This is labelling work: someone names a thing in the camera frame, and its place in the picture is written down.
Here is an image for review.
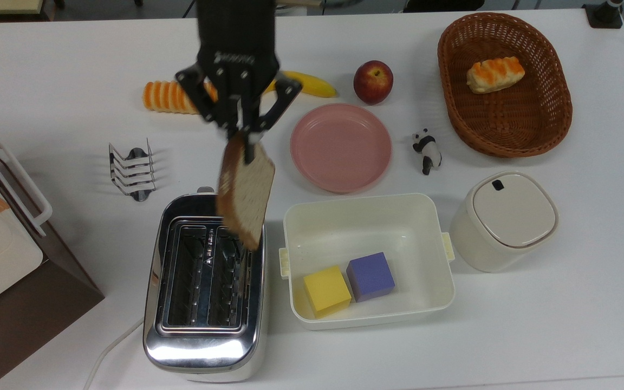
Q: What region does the cream chrome two-slot toaster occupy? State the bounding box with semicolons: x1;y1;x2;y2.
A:
143;187;268;382

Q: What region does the brown wicker oval basket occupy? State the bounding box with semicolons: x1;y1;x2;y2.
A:
437;12;573;158

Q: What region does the orange striped bread roll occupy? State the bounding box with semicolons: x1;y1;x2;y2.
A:
143;80;219;115

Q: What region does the white toaster power cable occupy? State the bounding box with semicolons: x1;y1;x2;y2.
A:
82;318;145;390

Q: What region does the panda figurine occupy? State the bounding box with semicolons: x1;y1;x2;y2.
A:
412;128;443;176

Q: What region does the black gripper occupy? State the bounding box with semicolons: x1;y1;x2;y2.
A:
175;0;303;164

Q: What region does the brown toast bread slice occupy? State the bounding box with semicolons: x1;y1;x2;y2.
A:
216;130;276;251

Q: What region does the purple foam cube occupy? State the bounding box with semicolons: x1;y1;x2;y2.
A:
346;252;396;303

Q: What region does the orange glazed pastry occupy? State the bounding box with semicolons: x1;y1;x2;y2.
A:
466;56;525;94

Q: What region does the beige furniture top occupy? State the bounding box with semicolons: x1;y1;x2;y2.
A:
0;0;43;15

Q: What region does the red apple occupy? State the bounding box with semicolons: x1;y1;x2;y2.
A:
353;60;394;105

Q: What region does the white lidded canister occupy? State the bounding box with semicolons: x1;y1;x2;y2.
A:
449;171;560;273

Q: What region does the yellow banana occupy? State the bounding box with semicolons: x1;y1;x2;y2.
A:
263;70;338;99

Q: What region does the black camera stand base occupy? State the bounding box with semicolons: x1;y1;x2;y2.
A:
583;0;624;29

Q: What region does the pink round plate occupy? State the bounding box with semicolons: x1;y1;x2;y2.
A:
290;103;392;194

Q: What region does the metal toast rack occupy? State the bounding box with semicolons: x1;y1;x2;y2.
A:
108;138;157;203

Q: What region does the white rectangular plastic bin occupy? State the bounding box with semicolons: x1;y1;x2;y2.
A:
278;193;456;331

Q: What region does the yellow foam cube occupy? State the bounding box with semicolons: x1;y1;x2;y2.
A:
303;265;352;319

